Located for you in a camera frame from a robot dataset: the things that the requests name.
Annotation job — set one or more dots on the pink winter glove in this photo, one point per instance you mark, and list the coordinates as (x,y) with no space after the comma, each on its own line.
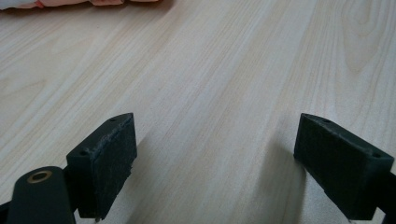
(93,2)

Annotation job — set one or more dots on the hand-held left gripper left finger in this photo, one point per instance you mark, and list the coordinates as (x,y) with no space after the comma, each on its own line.
(106,161)

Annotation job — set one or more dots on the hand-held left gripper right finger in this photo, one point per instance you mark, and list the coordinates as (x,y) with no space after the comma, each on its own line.
(342,168)

